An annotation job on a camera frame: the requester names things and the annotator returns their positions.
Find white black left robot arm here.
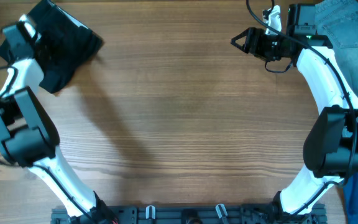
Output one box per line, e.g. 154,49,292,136
0,59,108,223

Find black shorts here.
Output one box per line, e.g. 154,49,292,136
0,0,104,94

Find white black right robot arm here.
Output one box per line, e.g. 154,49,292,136
231,27,358,220

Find light blue jeans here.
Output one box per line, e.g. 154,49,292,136
315,0,358,97

